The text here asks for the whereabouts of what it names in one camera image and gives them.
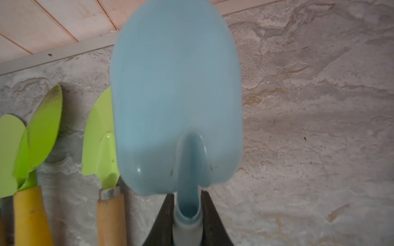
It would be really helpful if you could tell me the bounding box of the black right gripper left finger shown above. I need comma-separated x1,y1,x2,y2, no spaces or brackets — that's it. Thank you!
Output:
143,194,174,246

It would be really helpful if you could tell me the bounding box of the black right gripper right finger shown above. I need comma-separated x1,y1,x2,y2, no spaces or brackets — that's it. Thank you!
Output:
201,191,234,246

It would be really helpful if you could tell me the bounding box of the light blue shovel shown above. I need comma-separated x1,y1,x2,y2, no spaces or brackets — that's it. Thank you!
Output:
110,1,243,246

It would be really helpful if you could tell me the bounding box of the bright green yellow-handled shovel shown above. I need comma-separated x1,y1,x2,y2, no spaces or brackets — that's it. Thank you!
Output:
12,84,63,246

